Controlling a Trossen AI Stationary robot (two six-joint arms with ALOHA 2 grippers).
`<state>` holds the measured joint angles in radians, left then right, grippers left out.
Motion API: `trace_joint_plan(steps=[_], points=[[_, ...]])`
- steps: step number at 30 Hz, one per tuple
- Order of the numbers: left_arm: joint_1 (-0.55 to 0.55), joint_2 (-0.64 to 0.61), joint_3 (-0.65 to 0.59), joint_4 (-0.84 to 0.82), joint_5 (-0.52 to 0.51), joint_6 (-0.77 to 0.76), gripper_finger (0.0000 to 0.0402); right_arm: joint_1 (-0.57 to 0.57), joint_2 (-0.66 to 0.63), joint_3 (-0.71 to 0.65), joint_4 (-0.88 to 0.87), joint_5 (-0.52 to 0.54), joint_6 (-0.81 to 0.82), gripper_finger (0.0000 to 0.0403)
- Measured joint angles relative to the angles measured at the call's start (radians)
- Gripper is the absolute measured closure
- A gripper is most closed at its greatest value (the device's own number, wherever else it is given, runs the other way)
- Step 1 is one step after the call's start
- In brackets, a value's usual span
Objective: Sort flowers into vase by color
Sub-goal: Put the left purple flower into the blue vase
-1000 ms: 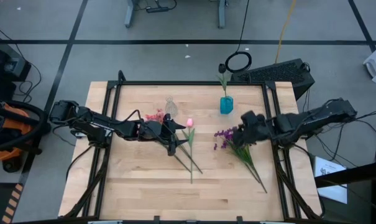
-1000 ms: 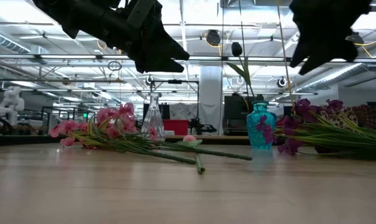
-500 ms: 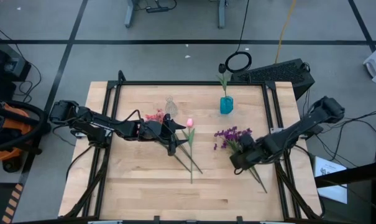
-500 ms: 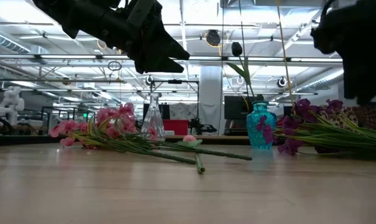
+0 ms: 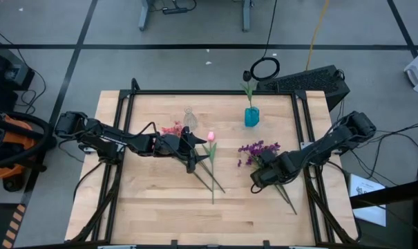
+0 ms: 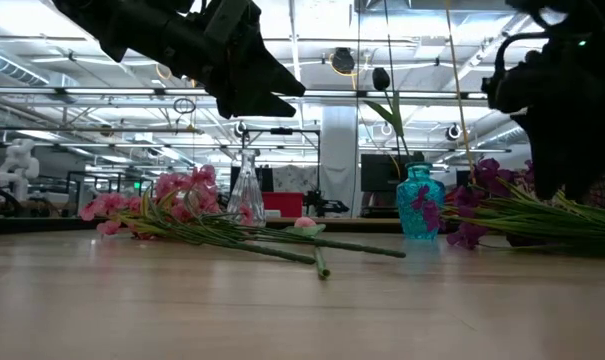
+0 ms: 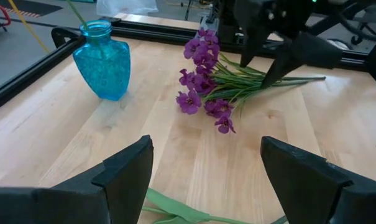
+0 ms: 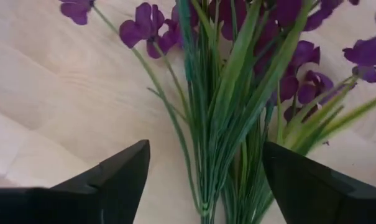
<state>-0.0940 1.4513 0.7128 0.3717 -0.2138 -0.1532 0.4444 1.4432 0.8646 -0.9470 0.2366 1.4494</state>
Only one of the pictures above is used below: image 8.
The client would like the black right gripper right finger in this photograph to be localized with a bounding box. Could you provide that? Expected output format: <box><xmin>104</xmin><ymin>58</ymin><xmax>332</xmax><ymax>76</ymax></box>
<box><xmin>262</xmin><ymin>141</ymin><xmax>376</xmax><ymax>224</ymax></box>

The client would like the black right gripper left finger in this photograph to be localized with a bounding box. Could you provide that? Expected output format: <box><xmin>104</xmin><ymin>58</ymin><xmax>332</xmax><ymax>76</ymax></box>
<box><xmin>0</xmin><ymin>139</ymin><xmax>152</xmax><ymax>224</ymax></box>

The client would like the purple artificial flower bunch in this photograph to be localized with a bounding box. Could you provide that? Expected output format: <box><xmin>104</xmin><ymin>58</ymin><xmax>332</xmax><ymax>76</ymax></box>
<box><xmin>58</xmin><ymin>0</ymin><xmax>376</xmax><ymax>224</ymax></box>

